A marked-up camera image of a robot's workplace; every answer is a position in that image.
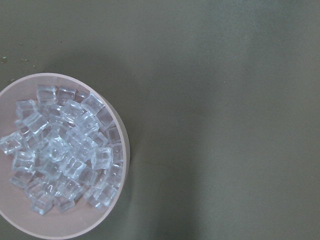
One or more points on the pink bowl of ice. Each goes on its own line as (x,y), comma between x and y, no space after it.
(64,156)

